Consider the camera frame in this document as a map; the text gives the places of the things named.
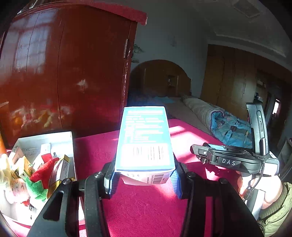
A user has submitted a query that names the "white cardboard storage box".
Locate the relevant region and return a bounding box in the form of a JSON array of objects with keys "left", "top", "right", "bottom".
[{"left": 0, "top": 131, "right": 79, "bottom": 226}]

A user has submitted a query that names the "white plush bear toy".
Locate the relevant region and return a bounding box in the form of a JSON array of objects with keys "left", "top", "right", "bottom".
[{"left": 0, "top": 154, "right": 30, "bottom": 205}]

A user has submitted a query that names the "wall drawing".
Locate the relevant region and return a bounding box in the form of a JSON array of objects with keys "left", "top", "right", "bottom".
[{"left": 132, "top": 44, "right": 143, "bottom": 63}]

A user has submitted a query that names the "wooden wardrobe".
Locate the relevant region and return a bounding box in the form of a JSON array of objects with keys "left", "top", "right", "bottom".
[{"left": 201, "top": 44, "right": 270, "bottom": 110}]

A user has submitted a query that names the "ceiling vent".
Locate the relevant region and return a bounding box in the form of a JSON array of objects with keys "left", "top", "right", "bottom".
[{"left": 233, "top": 0, "right": 260, "bottom": 17}]

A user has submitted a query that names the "bed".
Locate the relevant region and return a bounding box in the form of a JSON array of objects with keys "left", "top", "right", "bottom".
[{"left": 137, "top": 94, "right": 253, "bottom": 148}]

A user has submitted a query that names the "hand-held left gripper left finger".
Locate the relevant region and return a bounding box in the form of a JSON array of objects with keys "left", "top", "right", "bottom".
[{"left": 27, "top": 157, "right": 117, "bottom": 237}]

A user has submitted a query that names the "teal cloth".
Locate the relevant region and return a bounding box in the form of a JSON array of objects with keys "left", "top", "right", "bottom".
[{"left": 153, "top": 96, "right": 175, "bottom": 104}]

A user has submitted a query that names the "blue white medicine box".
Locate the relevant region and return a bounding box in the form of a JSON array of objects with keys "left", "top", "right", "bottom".
[{"left": 114, "top": 106, "right": 176, "bottom": 185}]

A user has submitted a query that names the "red-brown wooden cabinet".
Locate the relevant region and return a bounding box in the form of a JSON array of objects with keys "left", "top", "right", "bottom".
[{"left": 0, "top": 0, "right": 147, "bottom": 146}]

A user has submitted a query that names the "doorway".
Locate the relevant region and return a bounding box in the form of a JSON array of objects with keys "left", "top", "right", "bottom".
[{"left": 271, "top": 98, "right": 281, "bottom": 123}]

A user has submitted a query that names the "white yellow-edged medicine box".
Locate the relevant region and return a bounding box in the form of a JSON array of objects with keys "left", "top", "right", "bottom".
[{"left": 49, "top": 154, "right": 71, "bottom": 189}]

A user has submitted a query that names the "red green plush toy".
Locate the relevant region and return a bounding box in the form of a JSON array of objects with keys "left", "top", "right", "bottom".
[{"left": 24, "top": 157, "right": 60, "bottom": 203}]

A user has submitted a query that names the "person's right forearm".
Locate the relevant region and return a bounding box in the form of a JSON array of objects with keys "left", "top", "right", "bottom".
[{"left": 257, "top": 182, "right": 292, "bottom": 237}]

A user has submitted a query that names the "white rolled quilt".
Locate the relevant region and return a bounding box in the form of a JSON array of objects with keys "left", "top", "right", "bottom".
[{"left": 181, "top": 95, "right": 225, "bottom": 133}]

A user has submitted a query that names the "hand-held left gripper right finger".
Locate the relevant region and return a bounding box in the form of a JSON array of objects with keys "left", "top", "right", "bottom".
[{"left": 170, "top": 160, "right": 265, "bottom": 237}]

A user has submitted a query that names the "blue patchwork quilt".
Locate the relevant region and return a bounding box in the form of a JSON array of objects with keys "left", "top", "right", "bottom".
[{"left": 210, "top": 110, "right": 253, "bottom": 148}]

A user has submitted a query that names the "yellow white medicine box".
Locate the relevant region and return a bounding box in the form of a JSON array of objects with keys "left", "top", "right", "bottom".
[{"left": 11, "top": 157, "right": 32, "bottom": 179}]

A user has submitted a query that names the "wooden headboard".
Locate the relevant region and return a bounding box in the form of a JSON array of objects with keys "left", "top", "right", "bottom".
[{"left": 129, "top": 60, "right": 191, "bottom": 98}]

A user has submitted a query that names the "white pink small box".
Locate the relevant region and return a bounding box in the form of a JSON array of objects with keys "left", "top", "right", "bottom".
[{"left": 34, "top": 153, "right": 53, "bottom": 168}]

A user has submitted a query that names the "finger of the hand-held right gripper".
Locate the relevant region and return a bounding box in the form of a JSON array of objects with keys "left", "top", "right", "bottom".
[
  {"left": 190, "top": 144, "right": 219, "bottom": 164},
  {"left": 203, "top": 143, "right": 251, "bottom": 153}
]

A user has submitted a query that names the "red tablecloth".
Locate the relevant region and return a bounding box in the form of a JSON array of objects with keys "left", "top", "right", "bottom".
[{"left": 5, "top": 118, "right": 253, "bottom": 237}]

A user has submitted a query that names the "person's right hand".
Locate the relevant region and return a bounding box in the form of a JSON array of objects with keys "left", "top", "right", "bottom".
[{"left": 237, "top": 175, "right": 284, "bottom": 210}]

